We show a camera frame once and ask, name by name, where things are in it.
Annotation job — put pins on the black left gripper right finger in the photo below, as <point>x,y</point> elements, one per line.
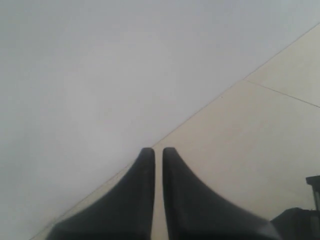
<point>195,212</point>

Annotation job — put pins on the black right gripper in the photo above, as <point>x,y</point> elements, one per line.
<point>301,224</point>

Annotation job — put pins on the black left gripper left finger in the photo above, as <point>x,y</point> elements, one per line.
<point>124,213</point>

